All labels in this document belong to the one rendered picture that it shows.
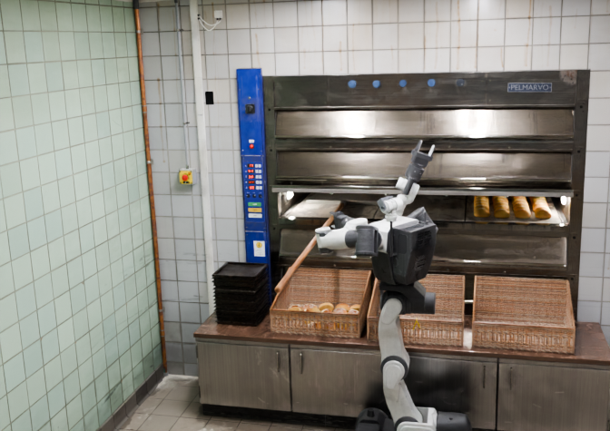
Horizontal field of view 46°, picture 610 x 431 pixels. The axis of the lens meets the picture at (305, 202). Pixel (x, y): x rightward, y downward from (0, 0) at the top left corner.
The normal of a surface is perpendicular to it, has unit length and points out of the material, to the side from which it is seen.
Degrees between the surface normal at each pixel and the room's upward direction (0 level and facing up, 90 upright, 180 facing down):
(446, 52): 90
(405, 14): 90
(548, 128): 70
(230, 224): 90
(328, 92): 91
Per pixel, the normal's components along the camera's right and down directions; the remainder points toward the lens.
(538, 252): -0.22, -0.13
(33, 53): 0.97, 0.02
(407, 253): -0.73, 0.18
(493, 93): -0.22, 0.26
